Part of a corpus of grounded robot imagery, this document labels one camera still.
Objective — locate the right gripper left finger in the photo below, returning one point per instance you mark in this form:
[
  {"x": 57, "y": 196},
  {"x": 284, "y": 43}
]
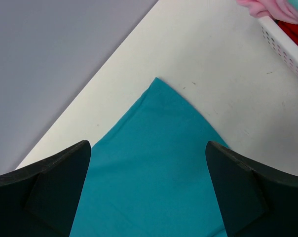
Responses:
[{"x": 41, "y": 199}]

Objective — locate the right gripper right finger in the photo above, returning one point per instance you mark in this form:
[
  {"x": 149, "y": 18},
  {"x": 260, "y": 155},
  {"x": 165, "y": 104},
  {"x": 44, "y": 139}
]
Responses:
[{"x": 255, "y": 200}]

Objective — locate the white laundry basket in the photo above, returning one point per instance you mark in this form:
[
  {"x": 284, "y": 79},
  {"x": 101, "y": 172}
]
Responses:
[{"x": 280, "y": 42}]

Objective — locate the red t-shirt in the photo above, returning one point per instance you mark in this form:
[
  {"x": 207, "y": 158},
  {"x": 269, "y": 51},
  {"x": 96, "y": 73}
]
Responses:
[{"x": 290, "y": 29}]

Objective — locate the pink t-shirt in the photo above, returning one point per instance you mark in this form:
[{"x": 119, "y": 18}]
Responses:
[{"x": 276, "y": 9}]

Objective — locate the teal t-shirt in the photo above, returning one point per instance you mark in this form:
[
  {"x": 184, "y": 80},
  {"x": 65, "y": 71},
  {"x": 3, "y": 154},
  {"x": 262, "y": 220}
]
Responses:
[{"x": 148, "y": 175}]

